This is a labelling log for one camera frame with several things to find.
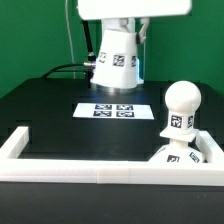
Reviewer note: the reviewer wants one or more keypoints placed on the white U-shaped fence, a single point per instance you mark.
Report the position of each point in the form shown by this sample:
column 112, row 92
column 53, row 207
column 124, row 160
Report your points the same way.
column 15, row 169

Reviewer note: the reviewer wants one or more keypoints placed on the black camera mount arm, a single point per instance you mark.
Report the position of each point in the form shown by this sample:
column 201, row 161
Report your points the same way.
column 91, row 54

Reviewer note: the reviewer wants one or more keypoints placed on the white lamp bulb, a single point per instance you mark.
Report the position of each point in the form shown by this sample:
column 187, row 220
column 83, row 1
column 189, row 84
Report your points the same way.
column 182, row 99

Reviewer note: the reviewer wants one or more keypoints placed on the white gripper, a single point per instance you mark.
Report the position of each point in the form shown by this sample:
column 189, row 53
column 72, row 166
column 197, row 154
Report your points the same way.
column 112, row 9

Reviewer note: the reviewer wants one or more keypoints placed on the white marker sheet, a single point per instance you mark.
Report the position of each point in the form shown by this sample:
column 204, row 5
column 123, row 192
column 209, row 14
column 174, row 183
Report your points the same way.
column 113, row 111

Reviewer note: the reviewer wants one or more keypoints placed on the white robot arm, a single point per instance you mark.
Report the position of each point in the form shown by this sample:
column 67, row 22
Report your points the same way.
column 124, row 23

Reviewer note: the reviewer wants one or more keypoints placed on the white lamp base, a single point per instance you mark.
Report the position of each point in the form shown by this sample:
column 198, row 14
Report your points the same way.
column 178, row 151

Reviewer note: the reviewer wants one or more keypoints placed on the white lamp shade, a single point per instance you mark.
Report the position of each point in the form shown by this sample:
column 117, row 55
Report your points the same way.
column 116, row 64

